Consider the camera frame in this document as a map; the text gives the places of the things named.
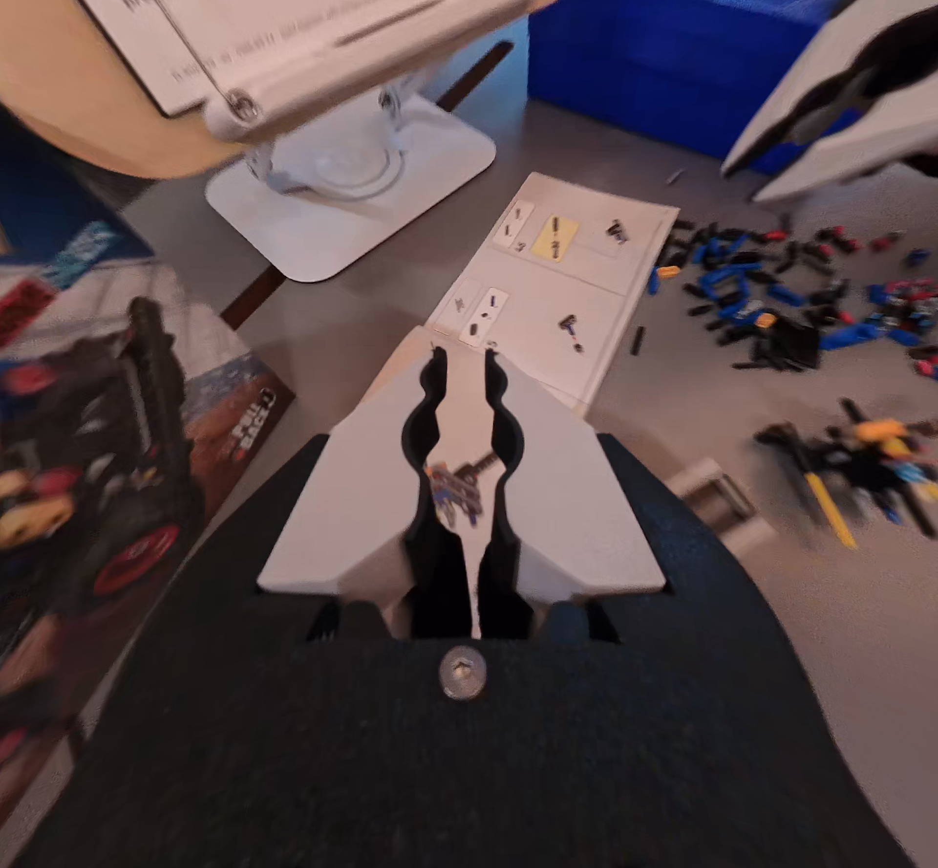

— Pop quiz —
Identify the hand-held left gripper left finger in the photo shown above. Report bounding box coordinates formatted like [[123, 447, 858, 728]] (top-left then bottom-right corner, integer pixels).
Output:
[[258, 349, 471, 639]]

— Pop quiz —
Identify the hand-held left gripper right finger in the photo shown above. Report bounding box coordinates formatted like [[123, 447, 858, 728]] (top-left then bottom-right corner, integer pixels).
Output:
[[478, 352, 668, 639]]

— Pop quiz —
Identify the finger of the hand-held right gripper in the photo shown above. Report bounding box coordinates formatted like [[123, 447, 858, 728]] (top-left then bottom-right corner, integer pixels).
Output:
[[753, 85, 938, 205], [722, 0, 938, 173]]

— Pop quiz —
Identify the pile of lego pieces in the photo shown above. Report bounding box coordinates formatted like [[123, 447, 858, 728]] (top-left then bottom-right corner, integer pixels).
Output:
[[629, 216, 938, 379]]

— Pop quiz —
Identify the black yellow lego assembly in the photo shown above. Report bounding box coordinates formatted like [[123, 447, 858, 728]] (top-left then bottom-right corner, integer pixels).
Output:
[[753, 397, 938, 552]]

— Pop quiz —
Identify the grey lego piece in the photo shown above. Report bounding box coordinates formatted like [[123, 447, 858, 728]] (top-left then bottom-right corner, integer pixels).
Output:
[[673, 456, 779, 541]]

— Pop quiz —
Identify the lego instruction booklet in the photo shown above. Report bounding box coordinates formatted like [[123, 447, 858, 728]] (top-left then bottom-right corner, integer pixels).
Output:
[[366, 172, 682, 420]]

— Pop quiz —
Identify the lego truck set box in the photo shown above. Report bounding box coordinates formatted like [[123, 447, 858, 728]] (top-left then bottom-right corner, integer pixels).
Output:
[[0, 119, 296, 766]]

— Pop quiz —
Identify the blue plastic bin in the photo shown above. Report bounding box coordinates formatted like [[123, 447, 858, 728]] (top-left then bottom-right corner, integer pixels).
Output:
[[526, 0, 904, 176]]

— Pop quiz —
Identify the wooden sign board white stand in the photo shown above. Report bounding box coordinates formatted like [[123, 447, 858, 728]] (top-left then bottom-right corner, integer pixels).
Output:
[[0, 0, 596, 285]]

